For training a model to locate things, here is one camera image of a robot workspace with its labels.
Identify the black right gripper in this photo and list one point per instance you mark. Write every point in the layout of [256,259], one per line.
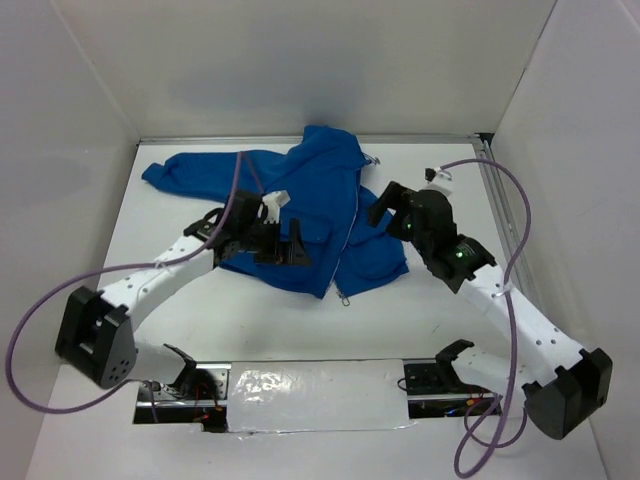
[393,196]

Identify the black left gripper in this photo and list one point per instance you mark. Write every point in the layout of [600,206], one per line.
[296,252]

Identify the blue zip-up jacket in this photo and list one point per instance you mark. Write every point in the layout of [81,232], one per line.
[322,176]

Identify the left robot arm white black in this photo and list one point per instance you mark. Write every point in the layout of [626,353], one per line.
[96,336]

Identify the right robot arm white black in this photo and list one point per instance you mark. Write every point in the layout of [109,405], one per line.
[559,382]

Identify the silver reflective tape sheet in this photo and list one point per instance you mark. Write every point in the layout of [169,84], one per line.
[319,396]

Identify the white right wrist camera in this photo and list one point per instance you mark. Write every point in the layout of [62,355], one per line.
[439,180]

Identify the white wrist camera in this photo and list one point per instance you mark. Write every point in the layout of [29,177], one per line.
[439,180]
[271,205]

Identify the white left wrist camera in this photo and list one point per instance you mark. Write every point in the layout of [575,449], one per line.
[271,205]

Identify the aluminium table edge rail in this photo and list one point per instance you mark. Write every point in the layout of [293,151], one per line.
[302,222]

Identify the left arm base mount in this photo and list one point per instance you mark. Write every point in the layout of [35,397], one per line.
[183,390]

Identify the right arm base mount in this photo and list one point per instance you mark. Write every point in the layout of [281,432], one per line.
[434,390]

